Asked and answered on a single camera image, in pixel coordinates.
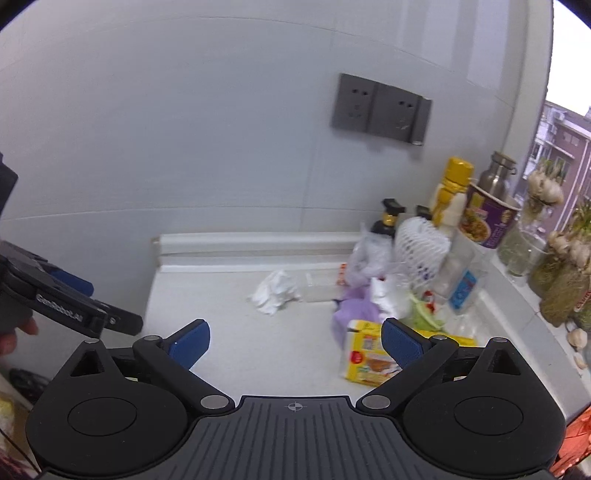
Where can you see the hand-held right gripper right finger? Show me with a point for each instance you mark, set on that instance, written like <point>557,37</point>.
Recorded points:
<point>401,344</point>

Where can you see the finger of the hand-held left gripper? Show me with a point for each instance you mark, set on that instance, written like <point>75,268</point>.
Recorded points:
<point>74,284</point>
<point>60,307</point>

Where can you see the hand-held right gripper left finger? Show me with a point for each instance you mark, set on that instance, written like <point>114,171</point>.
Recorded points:
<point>191,344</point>

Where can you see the green cabbage leaf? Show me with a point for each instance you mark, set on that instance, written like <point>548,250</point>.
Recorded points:
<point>422,318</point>

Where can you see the yellow cardboard box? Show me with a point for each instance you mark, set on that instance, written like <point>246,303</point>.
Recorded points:
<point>364,355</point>

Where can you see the white plastic bag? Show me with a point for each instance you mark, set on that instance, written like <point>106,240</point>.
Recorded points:
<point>388,300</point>

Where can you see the red wrapper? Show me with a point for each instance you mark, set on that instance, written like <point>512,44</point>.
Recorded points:
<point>431,302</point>

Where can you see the purple plastic glove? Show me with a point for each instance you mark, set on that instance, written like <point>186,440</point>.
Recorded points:
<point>355,309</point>

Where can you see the clear plastic bag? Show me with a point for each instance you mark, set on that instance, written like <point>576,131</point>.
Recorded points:
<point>369,258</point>

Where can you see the white foam fruit net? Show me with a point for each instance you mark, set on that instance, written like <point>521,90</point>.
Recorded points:
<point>420,249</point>

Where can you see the clear plastic bottle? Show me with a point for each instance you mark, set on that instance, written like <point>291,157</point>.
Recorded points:
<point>321,288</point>

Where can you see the white tissue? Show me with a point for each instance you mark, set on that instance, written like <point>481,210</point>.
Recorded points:
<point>274,290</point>

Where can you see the person's left hand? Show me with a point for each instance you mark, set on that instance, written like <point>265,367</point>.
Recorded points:
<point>27,327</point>

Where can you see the small bottle blue label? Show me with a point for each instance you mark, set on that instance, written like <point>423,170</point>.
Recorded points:
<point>464,288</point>

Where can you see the plastic bag of vegetables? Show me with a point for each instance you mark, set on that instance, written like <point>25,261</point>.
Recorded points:
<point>7,415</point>

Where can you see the black bottle gold cap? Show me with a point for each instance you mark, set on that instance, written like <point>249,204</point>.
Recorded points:
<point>388,221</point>

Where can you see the purple instant noodle cup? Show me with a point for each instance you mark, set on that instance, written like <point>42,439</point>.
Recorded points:
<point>485,221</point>

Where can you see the glass jar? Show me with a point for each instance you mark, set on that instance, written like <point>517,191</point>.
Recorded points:
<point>556,290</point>
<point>521,249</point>

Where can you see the white bottle yellow cap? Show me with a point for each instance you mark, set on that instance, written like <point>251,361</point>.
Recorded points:
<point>455,184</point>

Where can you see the garlic bulb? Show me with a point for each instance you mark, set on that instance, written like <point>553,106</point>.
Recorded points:
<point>581,360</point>
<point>577,337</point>

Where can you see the stainless steel bottle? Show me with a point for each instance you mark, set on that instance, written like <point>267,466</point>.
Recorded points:
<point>496,177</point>

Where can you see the sprouting garlic bunch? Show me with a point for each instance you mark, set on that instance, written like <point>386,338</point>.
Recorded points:
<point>572,249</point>
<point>547,184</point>

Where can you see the orange cloth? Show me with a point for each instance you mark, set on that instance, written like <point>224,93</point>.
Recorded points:
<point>577,443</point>

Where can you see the building outside window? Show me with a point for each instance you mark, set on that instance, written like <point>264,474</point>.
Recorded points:
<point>563,134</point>

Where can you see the grey wall socket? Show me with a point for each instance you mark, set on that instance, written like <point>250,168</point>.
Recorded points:
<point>353,104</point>
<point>397,110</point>

